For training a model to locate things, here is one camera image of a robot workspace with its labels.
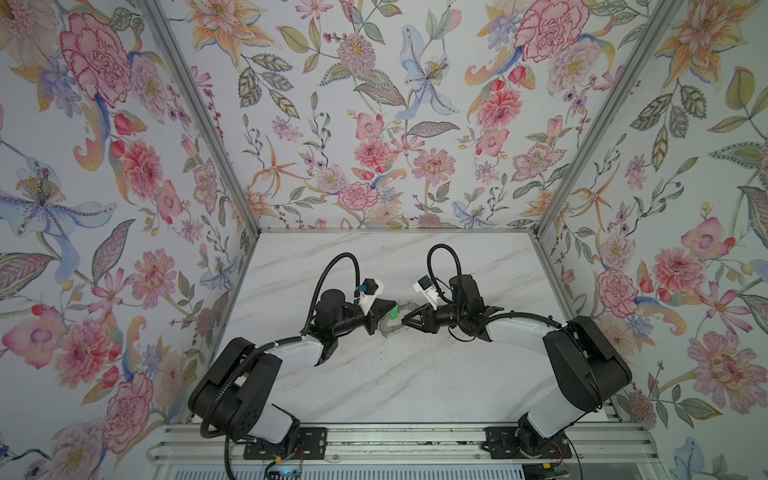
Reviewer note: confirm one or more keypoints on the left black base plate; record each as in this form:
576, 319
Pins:
301, 443

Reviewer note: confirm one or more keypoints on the left aluminium corner post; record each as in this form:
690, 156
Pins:
162, 32

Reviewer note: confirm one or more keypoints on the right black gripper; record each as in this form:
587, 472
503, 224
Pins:
430, 318

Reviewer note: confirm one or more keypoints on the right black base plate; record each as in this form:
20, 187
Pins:
513, 442

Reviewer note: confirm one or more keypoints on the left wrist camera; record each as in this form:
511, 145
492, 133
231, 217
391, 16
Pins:
369, 290

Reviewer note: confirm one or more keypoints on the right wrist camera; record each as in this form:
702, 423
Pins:
426, 287

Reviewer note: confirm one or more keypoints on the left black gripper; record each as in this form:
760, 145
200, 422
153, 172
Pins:
372, 318

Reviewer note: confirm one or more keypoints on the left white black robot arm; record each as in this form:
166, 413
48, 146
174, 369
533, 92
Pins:
233, 397

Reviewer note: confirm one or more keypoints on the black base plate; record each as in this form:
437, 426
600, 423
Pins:
301, 443
513, 442

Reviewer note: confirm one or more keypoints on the aluminium mounting rail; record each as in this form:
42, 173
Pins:
436, 443

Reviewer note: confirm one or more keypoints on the right aluminium corner post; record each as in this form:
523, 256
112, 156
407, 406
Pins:
639, 56

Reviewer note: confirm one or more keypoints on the aluminium corner post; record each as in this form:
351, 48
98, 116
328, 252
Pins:
639, 56
162, 32

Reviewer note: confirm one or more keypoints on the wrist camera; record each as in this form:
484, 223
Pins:
426, 287
369, 290

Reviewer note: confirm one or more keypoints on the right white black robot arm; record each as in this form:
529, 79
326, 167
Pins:
587, 367

